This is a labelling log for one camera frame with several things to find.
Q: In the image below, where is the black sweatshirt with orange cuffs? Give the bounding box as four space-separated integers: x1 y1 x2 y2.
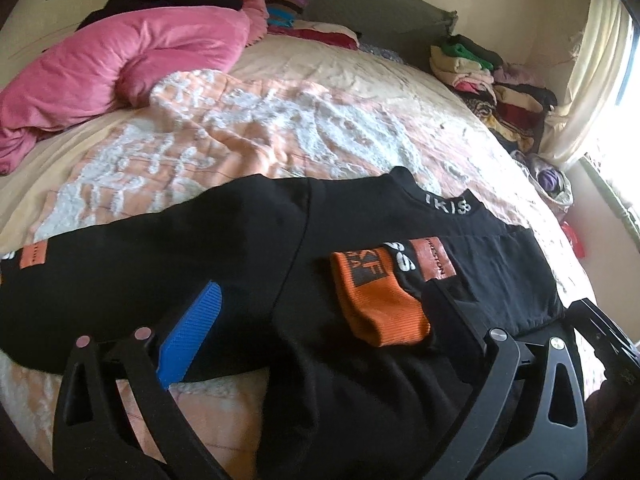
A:
0 166 583 480

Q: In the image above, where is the plastic bag with purple cloth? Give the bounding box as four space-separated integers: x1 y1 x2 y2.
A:
515 152 576 208

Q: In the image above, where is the window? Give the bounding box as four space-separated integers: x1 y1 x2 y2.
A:
580 10 640 261

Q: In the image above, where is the peach and white tufted blanket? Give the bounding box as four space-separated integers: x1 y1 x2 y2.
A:
0 69 586 480

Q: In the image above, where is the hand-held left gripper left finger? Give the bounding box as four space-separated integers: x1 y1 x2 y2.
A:
51 280 231 480

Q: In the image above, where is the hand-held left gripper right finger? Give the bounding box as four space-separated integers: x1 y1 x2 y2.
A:
421 282 590 480

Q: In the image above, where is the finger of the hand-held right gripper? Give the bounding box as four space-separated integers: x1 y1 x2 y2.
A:
565 299 640 401

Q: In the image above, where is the pile of folded clothes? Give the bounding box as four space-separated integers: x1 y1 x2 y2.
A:
429 34 558 156

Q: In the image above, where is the red plastic item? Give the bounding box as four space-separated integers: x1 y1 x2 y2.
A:
560 220 586 261

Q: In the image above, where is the grey patterned pillow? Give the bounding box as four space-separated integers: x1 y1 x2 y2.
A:
359 41 403 64

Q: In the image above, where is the striped colourful cloth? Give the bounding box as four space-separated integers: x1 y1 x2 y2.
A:
262 0 316 28

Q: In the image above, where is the pink duvet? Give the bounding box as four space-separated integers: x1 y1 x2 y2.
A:
0 0 268 176

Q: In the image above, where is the grey-green headboard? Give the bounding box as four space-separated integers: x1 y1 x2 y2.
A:
192 0 458 66

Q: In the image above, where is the cream curtain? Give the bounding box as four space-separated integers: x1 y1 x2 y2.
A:
540 0 633 168

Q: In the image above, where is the bed with cream sheet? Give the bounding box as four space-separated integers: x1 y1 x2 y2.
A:
0 35 596 480

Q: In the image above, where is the red and white folded cloth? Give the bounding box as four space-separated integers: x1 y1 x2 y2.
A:
267 20 361 52

